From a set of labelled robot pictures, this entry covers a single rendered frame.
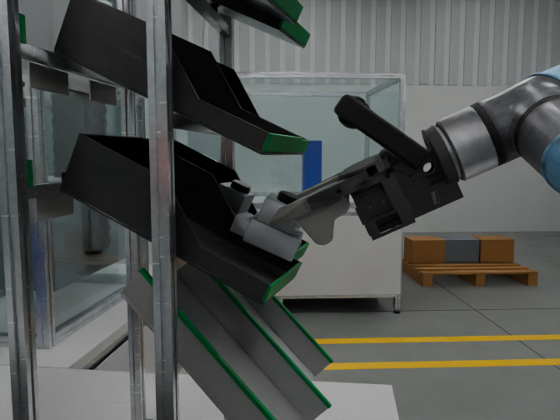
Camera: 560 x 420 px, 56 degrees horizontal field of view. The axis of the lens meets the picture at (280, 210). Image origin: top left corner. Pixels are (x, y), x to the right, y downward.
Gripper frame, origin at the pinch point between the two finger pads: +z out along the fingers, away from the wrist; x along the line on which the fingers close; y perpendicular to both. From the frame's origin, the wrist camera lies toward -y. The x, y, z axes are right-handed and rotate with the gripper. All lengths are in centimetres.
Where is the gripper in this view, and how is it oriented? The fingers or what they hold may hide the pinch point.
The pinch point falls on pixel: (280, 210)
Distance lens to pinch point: 62.9
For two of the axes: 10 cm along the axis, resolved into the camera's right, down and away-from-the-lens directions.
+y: 4.4, 8.9, 1.1
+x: 1.2, -1.8, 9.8
